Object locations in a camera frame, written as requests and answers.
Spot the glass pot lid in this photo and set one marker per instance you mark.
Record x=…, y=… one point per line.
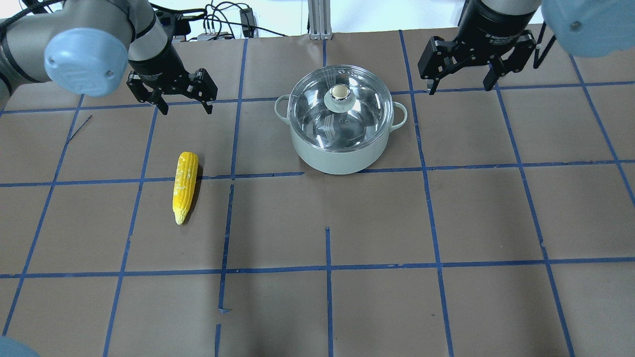
x=339, y=108

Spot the pale green cooking pot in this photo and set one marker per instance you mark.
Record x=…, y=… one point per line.
x=343, y=163

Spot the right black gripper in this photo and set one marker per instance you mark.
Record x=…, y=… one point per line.
x=486, y=30

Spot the yellow corn cob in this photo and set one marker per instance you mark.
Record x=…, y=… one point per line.
x=184, y=185

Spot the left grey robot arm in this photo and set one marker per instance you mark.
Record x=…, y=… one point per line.
x=89, y=46

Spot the black power adapter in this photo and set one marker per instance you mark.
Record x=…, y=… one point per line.
x=248, y=22

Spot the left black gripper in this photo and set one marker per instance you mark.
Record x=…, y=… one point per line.
x=158, y=64

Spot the small usb hub box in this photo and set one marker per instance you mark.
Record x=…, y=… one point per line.
x=214, y=36

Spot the aluminium frame post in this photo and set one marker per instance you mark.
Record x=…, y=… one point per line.
x=319, y=19

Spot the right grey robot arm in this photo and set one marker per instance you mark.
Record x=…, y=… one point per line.
x=584, y=28

